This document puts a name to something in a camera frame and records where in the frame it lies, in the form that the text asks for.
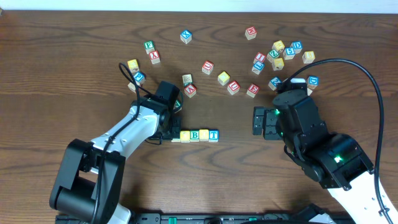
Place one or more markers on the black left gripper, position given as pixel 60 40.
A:
pixel 175 130

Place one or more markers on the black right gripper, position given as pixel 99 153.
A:
pixel 268 125

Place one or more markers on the yellow O block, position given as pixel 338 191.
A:
pixel 185 136

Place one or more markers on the green B block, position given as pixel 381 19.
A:
pixel 194 136

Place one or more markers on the yellow J block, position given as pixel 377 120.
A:
pixel 204 134

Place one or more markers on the blue T block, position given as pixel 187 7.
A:
pixel 213 135

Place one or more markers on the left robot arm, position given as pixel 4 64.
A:
pixel 88 183

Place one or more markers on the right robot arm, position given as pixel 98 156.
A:
pixel 336 161

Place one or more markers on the green N block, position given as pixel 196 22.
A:
pixel 177 106

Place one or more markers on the plain wood block right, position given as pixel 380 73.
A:
pixel 309 91

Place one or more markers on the blue D block lower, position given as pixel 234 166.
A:
pixel 312 82

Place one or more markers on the blue d block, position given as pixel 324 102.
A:
pixel 297 46
pixel 312 82

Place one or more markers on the blue 2 block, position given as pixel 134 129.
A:
pixel 273 83

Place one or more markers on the red A block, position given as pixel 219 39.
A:
pixel 190 90

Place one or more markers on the plain wood block green side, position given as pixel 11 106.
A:
pixel 187 79

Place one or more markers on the red E block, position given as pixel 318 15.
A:
pixel 253 90

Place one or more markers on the plain wood block red side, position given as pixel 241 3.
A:
pixel 132 87

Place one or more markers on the yellow block middle right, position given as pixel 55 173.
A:
pixel 277 64

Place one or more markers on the blue P block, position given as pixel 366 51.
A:
pixel 140 78

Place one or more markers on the yellow 8 block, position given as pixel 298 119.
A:
pixel 308 57

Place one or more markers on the blue L block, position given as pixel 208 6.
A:
pixel 258 67

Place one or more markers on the blue 5 block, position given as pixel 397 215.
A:
pixel 288 53

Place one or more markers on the green Z block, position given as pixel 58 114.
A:
pixel 272 55

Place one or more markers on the red U block upper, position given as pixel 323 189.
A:
pixel 207 67

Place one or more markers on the red u block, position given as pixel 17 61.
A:
pixel 233 87
pixel 207 67

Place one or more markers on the red U block lower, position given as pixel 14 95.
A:
pixel 233 87

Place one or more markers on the red I block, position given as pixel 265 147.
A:
pixel 260 57

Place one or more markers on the yellow C block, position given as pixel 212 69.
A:
pixel 223 78

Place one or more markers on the yellow block far left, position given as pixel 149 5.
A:
pixel 133 65

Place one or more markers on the red Y block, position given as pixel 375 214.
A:
pixel 154 57

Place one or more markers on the blue D block upper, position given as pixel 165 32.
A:
pixel 297 46

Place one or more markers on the yellow block upper right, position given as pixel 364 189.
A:
pixel 278 46

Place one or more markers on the green F block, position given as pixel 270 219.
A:
pixel 149 46

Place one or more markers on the blue X block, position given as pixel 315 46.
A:
pixel 186 36

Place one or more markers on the red H block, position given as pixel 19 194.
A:
pixel 250 33

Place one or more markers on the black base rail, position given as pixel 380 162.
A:
pixel 309 214

